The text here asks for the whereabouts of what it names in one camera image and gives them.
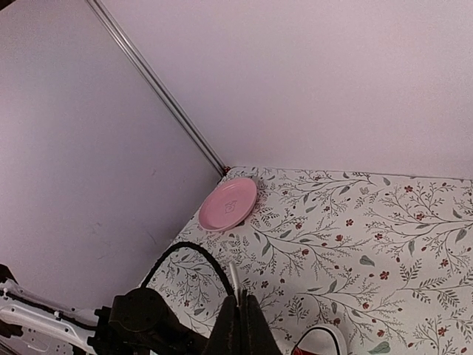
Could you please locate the left aluminium frame post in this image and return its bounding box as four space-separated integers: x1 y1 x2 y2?
86 0 228 177

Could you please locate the pink plastic plate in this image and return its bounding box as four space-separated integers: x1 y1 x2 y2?
198 177 257 231

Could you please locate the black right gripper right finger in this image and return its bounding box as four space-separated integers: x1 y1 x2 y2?
240 290 282 355

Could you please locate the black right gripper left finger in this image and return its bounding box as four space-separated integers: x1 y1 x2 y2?
207 296 241 355

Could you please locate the left camera black cable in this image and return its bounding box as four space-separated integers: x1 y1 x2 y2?
140 242 236 299

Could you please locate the red canvas sneaker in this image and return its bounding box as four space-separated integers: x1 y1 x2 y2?
228 261 348 355

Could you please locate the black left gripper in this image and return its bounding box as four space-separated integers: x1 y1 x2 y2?
94 288 208 354

